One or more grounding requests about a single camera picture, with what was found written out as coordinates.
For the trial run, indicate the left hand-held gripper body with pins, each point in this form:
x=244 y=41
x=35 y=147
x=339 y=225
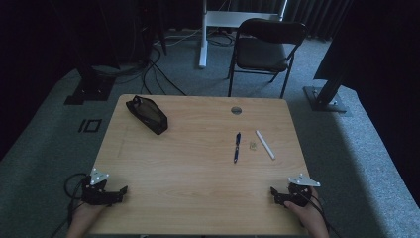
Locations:
x=94 y=195

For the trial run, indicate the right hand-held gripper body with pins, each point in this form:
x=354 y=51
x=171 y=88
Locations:
x=299 y=195

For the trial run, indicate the white pen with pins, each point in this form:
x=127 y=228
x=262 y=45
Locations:
x=265 y=144

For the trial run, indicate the blue pen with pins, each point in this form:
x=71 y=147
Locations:
x=237 y=148

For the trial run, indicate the black pencil case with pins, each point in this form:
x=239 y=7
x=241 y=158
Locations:
x=148 y=114

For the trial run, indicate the person's left hand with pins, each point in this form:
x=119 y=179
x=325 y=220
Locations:
x=85 y=216

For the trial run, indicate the person's right hand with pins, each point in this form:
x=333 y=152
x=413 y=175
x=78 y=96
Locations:
x=308 y=216

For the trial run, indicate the round grey table grommet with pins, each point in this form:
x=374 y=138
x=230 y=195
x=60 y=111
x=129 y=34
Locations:
x=236 y=110

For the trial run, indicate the black metal stand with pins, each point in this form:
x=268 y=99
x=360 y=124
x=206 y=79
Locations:
x=325 y=99
x=90 y=87

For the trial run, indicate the black folding chair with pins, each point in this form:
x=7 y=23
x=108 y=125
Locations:
x=261 y=54

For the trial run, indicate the dark curtain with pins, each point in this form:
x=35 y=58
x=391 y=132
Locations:
x=323 y=16

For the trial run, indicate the white desk frame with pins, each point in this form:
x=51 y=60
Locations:
x=231 y=18

